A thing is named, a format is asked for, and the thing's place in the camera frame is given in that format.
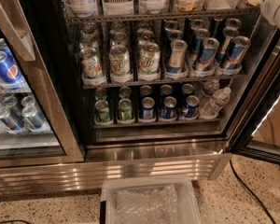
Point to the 7up can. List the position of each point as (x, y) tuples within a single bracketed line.
[(149, 58), (91, 63), (119, 58)]

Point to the green can front right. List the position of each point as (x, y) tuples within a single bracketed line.
[(125, 109)]

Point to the blue pepsi can left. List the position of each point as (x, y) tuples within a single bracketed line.
[(147, 108)]

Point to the blue can behind glass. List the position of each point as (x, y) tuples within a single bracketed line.
[(10, 120)]

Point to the front water bottle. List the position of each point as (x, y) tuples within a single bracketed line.
[(218, 100)]

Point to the stainless steel fridge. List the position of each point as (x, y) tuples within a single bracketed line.
[(195, 147)]

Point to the empty white basket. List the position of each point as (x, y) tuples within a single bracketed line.
[(117, 7)]

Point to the large pepsi can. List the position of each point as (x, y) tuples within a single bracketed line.
[(10, 73)]

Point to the silver can behind glass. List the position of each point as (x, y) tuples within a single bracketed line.
[(35, 118)]

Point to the right red bull can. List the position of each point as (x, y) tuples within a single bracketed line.
[(236, 52)]

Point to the open right fridge door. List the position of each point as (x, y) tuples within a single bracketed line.
[(250, 141)]

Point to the bubble wrap sheet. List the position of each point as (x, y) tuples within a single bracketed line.
[(148, 206)]

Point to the clear plastic bin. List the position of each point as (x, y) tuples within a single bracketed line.
[(188, 207)]

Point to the green can front left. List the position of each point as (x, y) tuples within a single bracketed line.
[(102, 111)]

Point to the blue red bull can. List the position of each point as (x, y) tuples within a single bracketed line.
[(207, 53)]

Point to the white red bull can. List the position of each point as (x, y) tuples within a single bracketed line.
[(176, 59)]

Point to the front left 7up can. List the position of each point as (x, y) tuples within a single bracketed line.
[(91, 63)]

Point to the green can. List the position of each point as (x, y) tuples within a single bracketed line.
[(102, 111), (125, 109)]

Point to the blue pepsi can middle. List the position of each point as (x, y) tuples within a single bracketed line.
[(168, 108)]

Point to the blue pepsi can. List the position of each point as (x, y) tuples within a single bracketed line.
[(168, 108), (147, 108), (189, 107)]

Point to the blue pepsi can right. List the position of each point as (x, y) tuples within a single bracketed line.
[(189, 107)]

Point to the front right 7up can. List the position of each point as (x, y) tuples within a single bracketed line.
[(149, 58)]

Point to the front middle 7up can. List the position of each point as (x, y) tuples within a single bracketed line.
[(119, 58)]

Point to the left glass fridge door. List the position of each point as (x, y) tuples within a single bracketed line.
[(35, 35)]

